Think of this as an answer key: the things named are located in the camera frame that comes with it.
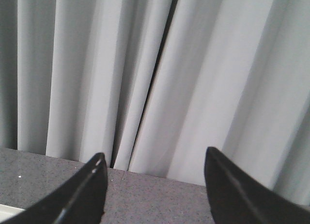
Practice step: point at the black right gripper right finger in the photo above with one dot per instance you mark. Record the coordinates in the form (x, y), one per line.
(237, 198)

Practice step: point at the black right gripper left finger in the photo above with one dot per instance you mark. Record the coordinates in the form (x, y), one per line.
(80, 200)

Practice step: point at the cream rectangular plastic tray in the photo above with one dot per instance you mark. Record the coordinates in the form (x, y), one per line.
(9, 211)

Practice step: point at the grey pleated curtain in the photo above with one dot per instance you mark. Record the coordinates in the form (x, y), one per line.
(153, 83)

